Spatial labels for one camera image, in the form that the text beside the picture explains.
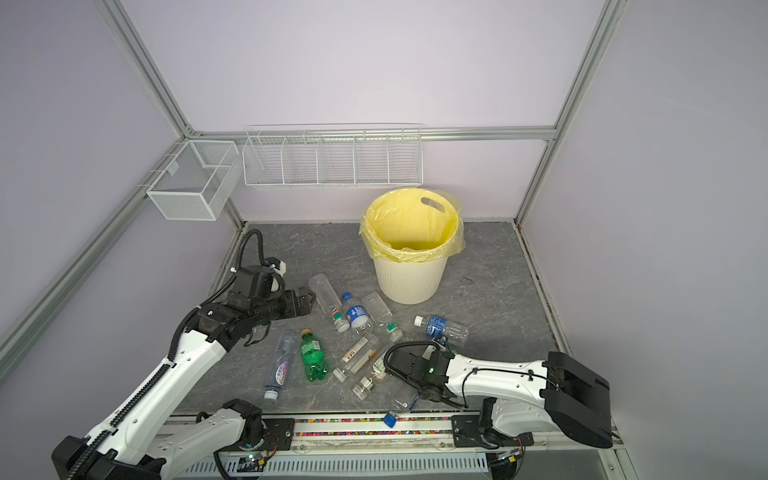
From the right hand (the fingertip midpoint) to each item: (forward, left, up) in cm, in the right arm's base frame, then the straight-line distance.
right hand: (409, 375), depth 82 cm
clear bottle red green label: (+23, +26, 0) cm, 35 cm away
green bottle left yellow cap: (+6, +28, -1) cm, 29 cm away
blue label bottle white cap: (+13, -8, +4) cm, 16 cm away
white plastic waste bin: (+33, -1, -3) cm, 33 cm away
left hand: (+13, +29, +18) cm, 36 cm away
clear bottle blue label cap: (+17, +16, +4) cm, 23 cm away
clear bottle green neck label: (+17, +8, +3) cm, 19 cm away
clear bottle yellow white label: (+4, +14, +3) cm, 15 cm away
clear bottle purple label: (0, +35, +4) cm, 35 cm away
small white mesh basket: (+54, +71, +25) cm, 93 cm away
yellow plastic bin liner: (+43, -2, +16) cm, 46 cm away
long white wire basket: (+62, +25, +29) cm, 73 cm away
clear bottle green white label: (-2, +12, 0) cm, 12 cm away
